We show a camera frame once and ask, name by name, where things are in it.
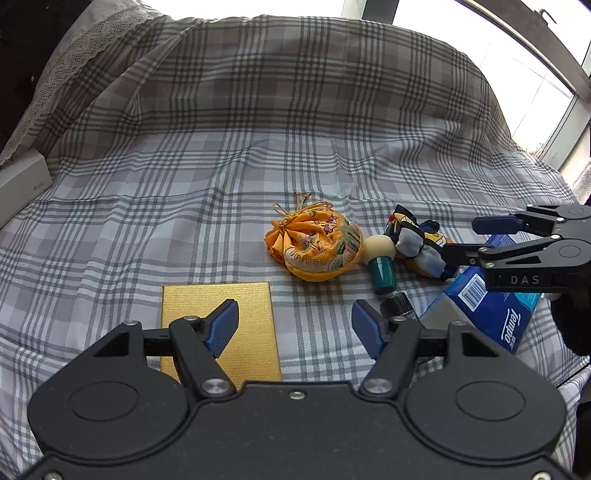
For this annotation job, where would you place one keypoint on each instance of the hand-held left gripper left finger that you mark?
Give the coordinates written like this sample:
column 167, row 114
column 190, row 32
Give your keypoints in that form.
column 224, row 327

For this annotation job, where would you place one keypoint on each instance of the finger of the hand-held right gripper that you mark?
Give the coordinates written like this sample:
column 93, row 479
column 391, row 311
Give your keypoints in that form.
column 461, row 254
column 498, row 225

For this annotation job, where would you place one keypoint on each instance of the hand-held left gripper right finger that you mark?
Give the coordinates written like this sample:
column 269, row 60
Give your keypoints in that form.
column 367, row 330

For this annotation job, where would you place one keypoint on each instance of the small plush toy figure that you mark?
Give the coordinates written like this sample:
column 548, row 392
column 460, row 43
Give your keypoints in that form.
column 411, row 240

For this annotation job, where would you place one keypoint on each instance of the gold cardboard box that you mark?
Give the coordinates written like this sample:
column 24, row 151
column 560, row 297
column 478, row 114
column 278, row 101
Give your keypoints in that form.
column 258, row 304

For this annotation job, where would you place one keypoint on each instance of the blue tissue pack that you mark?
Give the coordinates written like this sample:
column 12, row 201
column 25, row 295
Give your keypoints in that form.
column 485, row 304

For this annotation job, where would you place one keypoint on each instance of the teal doll cream head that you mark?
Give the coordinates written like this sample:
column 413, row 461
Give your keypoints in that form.
column 381, row 265

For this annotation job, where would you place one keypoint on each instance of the orange embroidered pouch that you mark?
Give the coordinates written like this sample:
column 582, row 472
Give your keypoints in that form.
column 314, row 244

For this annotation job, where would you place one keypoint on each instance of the grey plaid bed sheet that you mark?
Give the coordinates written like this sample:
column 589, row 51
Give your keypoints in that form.
column 184, row 138

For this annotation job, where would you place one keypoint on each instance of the white phone box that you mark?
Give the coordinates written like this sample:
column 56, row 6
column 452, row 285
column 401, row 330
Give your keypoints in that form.
column 18, row 180

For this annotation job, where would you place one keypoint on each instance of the white lace-trimmed cloth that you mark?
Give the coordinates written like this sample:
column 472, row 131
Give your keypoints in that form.
column 69, row 60

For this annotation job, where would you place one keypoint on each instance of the window frame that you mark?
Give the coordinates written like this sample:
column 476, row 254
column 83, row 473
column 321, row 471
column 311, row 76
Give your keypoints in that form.
column 508, row 46

